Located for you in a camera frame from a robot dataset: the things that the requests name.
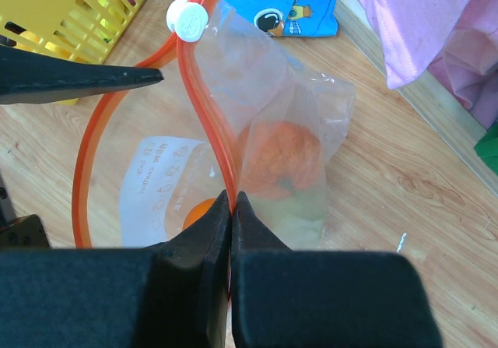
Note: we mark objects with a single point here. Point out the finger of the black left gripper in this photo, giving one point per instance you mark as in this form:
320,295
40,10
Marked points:
29,78

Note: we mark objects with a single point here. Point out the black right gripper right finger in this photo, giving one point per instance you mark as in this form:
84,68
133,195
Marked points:
287,298

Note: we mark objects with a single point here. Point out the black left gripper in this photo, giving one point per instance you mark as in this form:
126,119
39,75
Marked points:
19,231

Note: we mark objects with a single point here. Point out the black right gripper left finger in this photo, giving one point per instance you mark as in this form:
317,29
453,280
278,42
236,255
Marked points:
171,294

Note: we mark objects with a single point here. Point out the green cabbage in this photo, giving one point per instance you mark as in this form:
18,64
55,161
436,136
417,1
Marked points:
297,220

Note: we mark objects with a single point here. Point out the orange fruit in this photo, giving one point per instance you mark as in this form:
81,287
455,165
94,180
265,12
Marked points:
197,212
281,159

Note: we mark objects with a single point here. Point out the clear zip bag orange zipper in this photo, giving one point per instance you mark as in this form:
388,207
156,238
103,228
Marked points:
149,155

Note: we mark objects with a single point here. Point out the yellow plastic basket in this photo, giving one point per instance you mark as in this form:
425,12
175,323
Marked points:
76,30

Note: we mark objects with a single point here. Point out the green hanging shirt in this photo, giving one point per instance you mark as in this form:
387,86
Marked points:
487,148

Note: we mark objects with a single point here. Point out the pink hanging shirt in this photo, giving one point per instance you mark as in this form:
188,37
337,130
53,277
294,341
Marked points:
454,40

